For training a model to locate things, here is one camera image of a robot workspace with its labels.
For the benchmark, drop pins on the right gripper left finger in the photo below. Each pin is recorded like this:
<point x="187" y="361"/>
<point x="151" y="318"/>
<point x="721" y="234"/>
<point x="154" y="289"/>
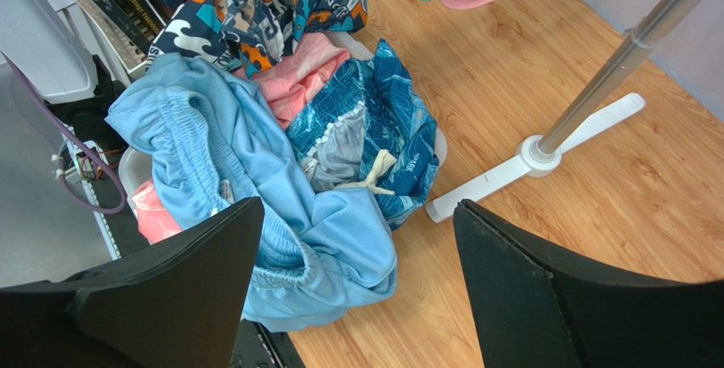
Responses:
<point x="177" y="303"/>

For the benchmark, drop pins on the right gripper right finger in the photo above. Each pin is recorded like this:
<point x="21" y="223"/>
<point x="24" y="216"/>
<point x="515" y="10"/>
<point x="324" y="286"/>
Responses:
<point x="538" y="304"/>

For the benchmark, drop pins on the light blue shorts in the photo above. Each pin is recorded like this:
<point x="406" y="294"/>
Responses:
<point x="214" y="141"/>

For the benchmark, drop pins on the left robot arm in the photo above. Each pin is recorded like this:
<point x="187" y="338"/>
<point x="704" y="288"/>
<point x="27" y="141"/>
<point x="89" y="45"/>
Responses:
<point x="70" y="86"/>

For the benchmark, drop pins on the dark blue patterned shorts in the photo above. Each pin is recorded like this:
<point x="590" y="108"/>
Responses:
<point x="368" y="128"/>

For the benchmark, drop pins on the colorful patterned shorts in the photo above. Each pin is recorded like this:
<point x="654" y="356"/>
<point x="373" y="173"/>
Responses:
<point x="251" y="35"/>

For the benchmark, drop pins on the metal clothes rack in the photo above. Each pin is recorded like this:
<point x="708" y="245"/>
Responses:
<point x="587" y="116"/>

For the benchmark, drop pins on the pink garment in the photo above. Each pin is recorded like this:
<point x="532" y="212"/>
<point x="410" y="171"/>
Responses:
<point x="293" y="83"/>

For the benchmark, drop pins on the white file organizer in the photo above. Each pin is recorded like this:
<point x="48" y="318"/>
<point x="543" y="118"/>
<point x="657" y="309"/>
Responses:
<point x="123" y="36"/>

